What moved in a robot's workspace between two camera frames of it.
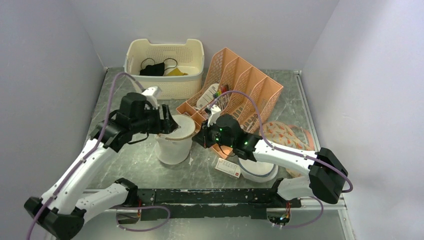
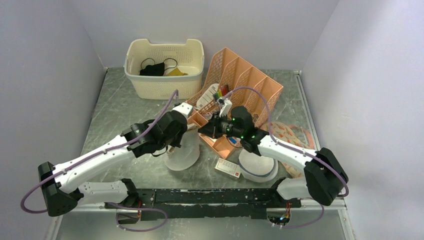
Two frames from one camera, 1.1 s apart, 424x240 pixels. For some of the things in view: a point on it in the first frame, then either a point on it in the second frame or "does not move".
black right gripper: [202, 138] -> [212, 128]
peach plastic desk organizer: [233, 88] does not move
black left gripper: [163, 126] -> [177, 141]
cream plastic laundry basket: [177, 69] does not move
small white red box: [228, 167] does not move
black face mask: [155, 70] does not move
